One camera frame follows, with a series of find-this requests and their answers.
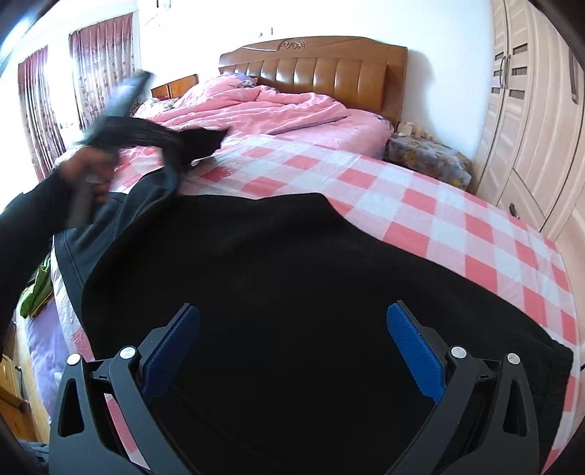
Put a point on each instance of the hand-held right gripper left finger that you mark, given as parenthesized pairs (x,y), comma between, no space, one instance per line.
(176,347)

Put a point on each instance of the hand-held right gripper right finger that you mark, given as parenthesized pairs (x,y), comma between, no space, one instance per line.
(413,347)

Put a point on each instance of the black pants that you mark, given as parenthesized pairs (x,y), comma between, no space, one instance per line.
(274,297)

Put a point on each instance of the person's left forearm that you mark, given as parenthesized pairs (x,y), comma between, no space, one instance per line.
(27,237)

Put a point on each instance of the person's left hand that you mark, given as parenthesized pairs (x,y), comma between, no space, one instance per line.
(75,166)

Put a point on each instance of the floral pillow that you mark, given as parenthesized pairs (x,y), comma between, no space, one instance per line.
(153,107)

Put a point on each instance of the red patterned curtain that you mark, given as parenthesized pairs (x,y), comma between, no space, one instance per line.
(103,68)
(39,109)

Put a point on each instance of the small wooden cabinet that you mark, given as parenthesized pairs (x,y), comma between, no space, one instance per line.
(176,86)

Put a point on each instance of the purple pillow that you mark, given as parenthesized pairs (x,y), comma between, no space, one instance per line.
(247,81)

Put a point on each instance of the pink checked bed sheet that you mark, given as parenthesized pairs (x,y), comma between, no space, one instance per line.
(434,219)

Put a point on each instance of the pink quilt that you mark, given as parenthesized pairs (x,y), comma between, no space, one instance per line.
(256,107)

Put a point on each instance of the green cloth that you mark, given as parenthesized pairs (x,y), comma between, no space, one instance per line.
(39,287)

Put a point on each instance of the wooden furniture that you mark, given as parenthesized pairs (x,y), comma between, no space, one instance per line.
(13,388)

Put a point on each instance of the nightstand with floral cover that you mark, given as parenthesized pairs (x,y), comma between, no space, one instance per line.
(429,157)

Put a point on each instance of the brown wooden headboard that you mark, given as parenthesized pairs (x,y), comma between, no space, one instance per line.
(320,68)

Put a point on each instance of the small items on nightstand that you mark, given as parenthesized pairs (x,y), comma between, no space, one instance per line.
(409,129)

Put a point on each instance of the light wooden wardrobe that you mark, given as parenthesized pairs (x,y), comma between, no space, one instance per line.
(534,114)

